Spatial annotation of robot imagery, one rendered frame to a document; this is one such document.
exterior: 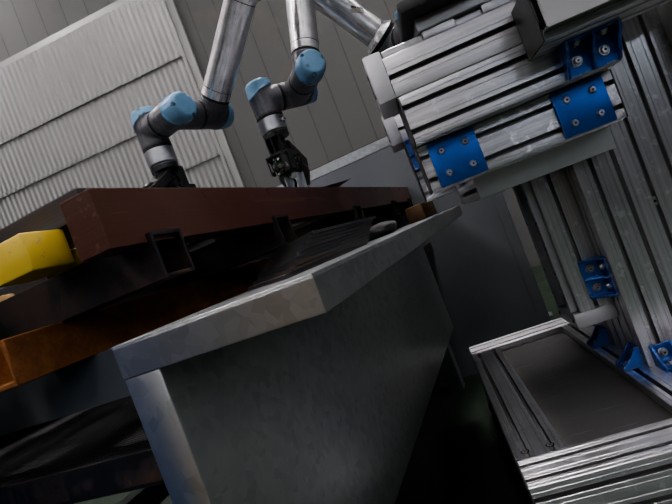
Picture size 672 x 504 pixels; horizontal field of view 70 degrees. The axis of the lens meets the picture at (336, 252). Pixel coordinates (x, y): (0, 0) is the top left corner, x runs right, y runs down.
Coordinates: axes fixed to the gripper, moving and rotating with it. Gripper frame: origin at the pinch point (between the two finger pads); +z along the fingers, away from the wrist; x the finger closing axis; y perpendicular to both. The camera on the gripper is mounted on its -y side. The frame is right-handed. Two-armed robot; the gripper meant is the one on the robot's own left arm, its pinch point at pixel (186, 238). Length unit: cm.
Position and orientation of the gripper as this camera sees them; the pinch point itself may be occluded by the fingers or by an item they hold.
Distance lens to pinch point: 128.7
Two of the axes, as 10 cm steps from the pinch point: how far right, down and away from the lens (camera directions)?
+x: -8.8, 3.3, 3.5
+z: 3.6, 9.3, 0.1
